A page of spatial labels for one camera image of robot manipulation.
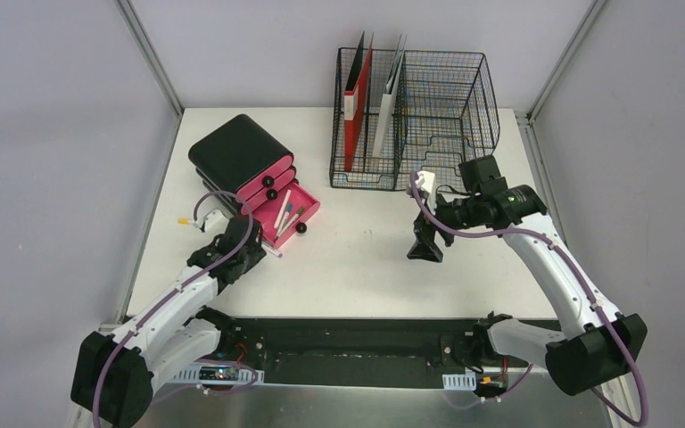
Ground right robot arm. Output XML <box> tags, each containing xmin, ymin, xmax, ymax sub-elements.
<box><xmin>407</xmin><ymin>156</ymin><xmax>648</xmax><ymax>396</ymax></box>

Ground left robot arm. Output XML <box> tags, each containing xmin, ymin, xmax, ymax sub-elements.
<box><xmin>70</xmin><ymin>216</ymin><xmax>266</xmax><ymax>427</ymax></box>

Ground red notebook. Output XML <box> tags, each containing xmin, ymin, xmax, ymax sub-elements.
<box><xmin>343</xmin><ymin>32</ymin><xmax>372</xmax><ymax>172</ymax></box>

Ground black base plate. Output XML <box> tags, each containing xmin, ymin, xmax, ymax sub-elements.
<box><xmin>165</xmin><ymin>318</ymin><xmax>530</xmax><ymax>390</ymax></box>

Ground black wire mesh organizer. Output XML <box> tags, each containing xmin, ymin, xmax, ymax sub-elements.
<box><xmin>328</xmin><ymin>47</ymin><xmax>500</xmax><ymax>191</ymax></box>

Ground teal white pen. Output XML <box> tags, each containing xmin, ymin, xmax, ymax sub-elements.
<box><xmin>277</xmin><ymin>207</ymin><xmax>306</xmax><ymax>238</ymax></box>

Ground grey notebook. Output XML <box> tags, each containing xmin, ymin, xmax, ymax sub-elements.
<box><xmin>372</xmin><ymin>34</ymin><xmax>408</xmax><ymax>157</ymax></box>

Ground white cable duct left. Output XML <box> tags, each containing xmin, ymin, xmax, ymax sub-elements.
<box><xmin>169</xmin><ymin>365</ymin><xmax>264</xmax><ymax>386</ymax></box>

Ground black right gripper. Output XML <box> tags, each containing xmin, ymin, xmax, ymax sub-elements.
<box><xmin>408</xmin><ymin>186</ymin><xmax>481</xmax><ymax>262</ymax></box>

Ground black pink drawer unit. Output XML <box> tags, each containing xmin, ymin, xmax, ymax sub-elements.
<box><xmin>188</xmin><ymin>114</ymin><xmax>320</xmax><ymax>250</ymax></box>

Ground white cable duct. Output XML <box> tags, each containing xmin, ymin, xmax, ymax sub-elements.
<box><xmin>442</xmin><ymin>372</ymin><xmax>476</xmax><ymax>391</ymax></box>
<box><xmin>169</xmin><ymin>365</ymin><xmax>264</xmax><ymax>386</ymax></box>

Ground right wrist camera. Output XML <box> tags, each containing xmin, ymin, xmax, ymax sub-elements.
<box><xmin>407</xmin><ymin>170</ymin><xmax>437</xmax><ymax>210</ymax></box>

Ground white cable duct right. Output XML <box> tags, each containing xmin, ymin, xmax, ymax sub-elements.
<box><xmin>442</xmin><ymin>372</ymin><xmax>476</xmax><ymax>391</ymax></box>

